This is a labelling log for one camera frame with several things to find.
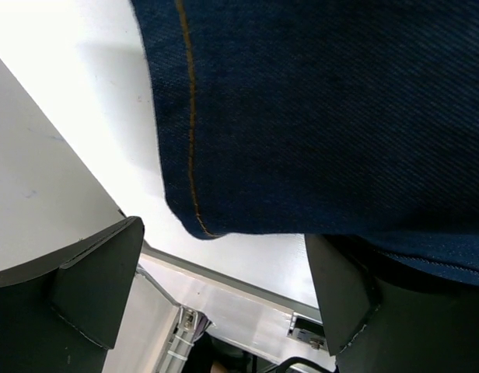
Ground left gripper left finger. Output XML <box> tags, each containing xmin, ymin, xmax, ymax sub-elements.
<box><xmin>0</xmin><ymin>217</ymin><xmax>145</xmax><ymax>373</ymax></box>

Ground dark blue denim trousers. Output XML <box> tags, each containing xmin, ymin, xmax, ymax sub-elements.
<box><xmin>132</xmin><ymin>1</ymin><xmax>479</xmax><ymax>286</ymax></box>

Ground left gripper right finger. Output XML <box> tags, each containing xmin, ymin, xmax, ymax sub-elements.
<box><xmin>305</xmin><ymin>235</ymin><xmax>479</xmax><ymax>372</ymax></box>

